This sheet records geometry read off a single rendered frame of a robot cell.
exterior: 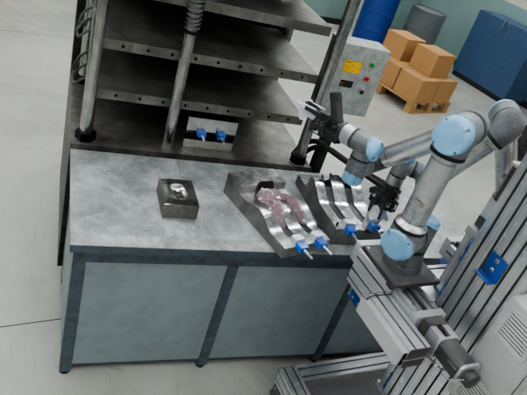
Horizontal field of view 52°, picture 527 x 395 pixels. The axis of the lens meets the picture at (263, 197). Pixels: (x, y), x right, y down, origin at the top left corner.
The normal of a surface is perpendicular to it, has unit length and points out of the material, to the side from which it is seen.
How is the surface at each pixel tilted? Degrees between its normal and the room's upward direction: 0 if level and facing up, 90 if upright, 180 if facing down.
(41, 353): 0
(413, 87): 90
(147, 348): 90
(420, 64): 90
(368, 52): 90
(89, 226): 0
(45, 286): 0
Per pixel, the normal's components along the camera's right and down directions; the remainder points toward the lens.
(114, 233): 0.27, -0.82
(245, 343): 0.27, 0.58
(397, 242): -0.67, 0.35
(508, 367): -0.88, 0.00
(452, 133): -0.59, 0.14
